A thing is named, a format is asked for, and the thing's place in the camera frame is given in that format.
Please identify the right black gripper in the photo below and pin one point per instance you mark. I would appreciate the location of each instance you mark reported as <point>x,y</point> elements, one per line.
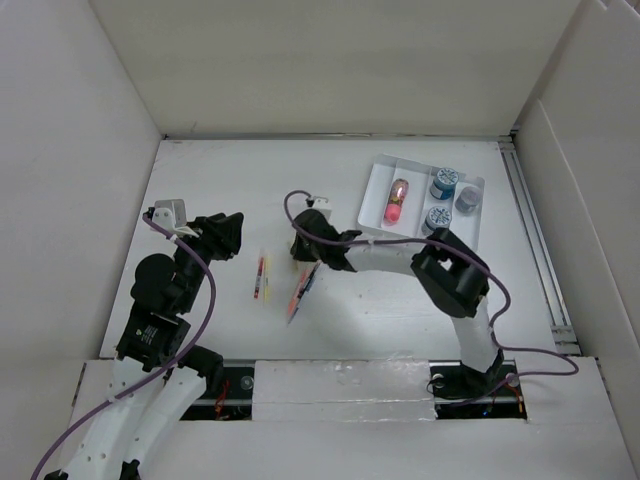
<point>300,251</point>

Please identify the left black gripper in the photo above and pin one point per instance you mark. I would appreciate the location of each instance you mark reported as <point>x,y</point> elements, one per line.
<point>219,232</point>

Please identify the pink cap marker tube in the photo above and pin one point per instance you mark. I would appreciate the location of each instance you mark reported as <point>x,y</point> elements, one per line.
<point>395,201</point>

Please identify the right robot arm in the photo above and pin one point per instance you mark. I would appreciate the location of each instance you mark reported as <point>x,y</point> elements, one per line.
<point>452,275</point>

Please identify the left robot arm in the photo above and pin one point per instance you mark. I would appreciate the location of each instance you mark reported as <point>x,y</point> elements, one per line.
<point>159,370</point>

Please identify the blue pen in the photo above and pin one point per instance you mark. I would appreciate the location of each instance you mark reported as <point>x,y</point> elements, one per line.
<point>306,268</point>

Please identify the orange pen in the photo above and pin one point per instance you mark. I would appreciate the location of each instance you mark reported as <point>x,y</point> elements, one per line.
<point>291,310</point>

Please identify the black pen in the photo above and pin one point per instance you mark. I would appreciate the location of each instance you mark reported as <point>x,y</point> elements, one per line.
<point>306,283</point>

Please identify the red pen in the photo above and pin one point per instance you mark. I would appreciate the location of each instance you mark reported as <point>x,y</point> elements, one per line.
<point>258,278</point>

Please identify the white organizer tray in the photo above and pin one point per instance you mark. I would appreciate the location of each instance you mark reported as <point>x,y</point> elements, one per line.
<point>385,170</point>

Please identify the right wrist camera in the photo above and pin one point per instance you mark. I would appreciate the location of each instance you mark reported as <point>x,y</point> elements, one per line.
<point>321,204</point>

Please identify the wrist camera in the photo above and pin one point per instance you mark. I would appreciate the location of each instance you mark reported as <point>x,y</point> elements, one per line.
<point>321,204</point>
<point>168,214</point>

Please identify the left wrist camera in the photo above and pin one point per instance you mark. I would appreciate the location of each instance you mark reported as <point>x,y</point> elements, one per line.
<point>168,214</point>

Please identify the aluminium rail right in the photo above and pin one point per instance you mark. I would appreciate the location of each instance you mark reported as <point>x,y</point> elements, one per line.
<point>560,323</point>

